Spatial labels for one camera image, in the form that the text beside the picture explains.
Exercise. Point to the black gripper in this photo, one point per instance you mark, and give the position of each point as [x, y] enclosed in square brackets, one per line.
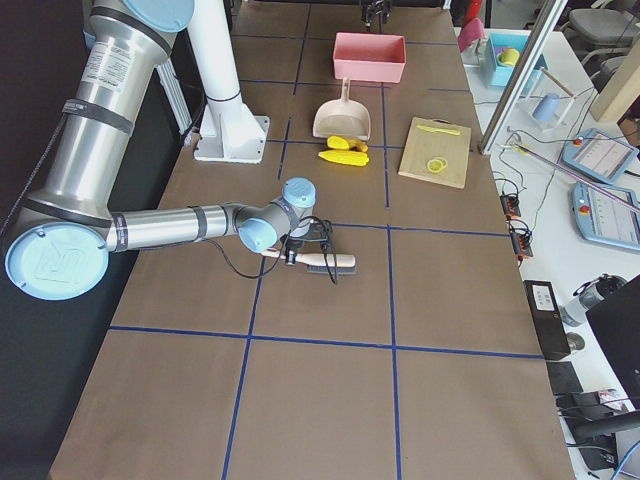
[375, 10]
[291, 246]

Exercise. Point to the wooden hand brush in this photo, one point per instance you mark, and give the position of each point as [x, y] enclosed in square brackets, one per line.
[322, 263]

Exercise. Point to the yellow toy corn cob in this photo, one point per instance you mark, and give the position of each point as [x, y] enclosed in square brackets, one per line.
[345, 157]

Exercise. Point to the yellow toy lemon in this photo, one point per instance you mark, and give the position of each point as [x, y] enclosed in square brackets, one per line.
[338, 143]

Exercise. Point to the toy ginger root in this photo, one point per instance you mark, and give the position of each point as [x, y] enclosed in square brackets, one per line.
[358, 145]

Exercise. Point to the beige plastic dustpan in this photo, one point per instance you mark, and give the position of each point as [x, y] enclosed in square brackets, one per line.
[342, 117]

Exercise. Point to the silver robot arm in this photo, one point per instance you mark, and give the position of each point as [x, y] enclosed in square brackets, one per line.
[60, 244]

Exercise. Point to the pink plastic bin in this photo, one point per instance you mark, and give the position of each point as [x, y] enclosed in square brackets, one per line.
[369, 57]

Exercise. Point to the pink cloth on rack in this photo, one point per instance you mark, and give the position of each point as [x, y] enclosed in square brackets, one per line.
[473, 31]

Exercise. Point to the lemon slice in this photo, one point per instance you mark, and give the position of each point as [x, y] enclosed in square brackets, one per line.
[441, 161]
[433, 167]

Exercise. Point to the bamboo cutting board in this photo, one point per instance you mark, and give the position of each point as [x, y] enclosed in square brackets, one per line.
[421, 146]

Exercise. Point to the yellow plastic knife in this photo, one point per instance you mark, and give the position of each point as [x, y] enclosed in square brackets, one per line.
[433, 129]

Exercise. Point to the teal tray with blocks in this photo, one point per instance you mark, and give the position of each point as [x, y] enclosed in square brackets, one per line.
[495, 75]

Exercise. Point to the yellow plastic cup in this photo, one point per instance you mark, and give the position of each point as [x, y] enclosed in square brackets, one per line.
[508, 57]

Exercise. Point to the wooden cup stand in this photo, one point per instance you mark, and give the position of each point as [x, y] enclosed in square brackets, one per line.
[544, 83]

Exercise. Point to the long stick with green tip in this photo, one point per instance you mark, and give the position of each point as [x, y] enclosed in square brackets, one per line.
[603, 190]

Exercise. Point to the light blue plastic cup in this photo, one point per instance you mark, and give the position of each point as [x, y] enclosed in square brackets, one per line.
[546, 108]

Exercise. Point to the black power box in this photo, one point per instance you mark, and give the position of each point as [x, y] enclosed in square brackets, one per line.
[547, 320]

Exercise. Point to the teach pendant tablet far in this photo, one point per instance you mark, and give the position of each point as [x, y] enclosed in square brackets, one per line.
[599, 156]

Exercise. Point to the teach pendant tablet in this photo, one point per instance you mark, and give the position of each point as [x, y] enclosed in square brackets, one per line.
[599, 156]
[602, 220]

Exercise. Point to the teach pendant tablet near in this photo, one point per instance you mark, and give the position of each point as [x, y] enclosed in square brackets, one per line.
[602, 220]

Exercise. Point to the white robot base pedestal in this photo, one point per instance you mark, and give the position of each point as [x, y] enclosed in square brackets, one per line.
[229, 131]

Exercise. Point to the aluminium frame post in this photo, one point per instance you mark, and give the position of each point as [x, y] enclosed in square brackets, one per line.
[543, 26]

